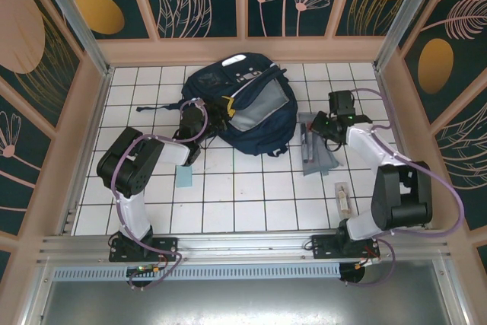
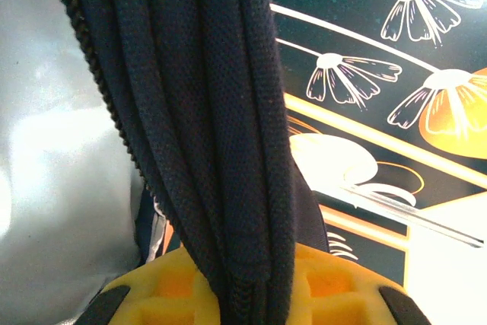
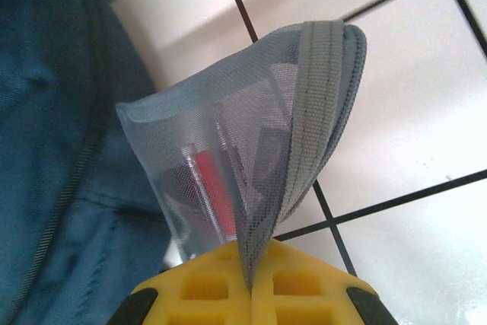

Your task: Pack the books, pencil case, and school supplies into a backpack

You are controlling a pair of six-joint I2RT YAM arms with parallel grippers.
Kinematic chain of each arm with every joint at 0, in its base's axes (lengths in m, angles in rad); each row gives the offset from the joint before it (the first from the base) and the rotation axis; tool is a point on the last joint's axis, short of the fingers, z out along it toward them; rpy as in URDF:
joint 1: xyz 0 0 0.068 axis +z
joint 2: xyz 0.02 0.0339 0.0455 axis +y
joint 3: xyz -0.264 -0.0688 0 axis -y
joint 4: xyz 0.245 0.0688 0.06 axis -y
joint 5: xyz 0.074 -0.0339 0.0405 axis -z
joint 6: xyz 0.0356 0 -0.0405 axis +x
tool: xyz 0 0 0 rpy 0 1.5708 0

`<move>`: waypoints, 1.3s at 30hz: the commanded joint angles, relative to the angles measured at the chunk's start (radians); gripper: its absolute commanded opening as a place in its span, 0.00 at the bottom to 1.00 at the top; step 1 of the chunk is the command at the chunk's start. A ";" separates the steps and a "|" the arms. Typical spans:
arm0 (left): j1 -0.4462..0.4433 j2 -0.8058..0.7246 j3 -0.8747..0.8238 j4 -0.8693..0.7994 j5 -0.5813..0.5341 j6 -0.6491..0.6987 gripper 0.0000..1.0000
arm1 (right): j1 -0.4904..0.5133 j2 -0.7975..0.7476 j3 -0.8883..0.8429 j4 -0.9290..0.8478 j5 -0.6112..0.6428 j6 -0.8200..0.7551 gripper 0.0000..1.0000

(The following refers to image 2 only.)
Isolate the navy blue backpack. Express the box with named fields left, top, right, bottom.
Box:
left=0, top=0, right=332, bottom=325

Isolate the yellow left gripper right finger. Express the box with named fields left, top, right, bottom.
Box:
left=291, top=243, right=433, bottom=325

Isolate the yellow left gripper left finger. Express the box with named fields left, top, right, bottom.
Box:
left=75, top=247, right=228, bottom=325

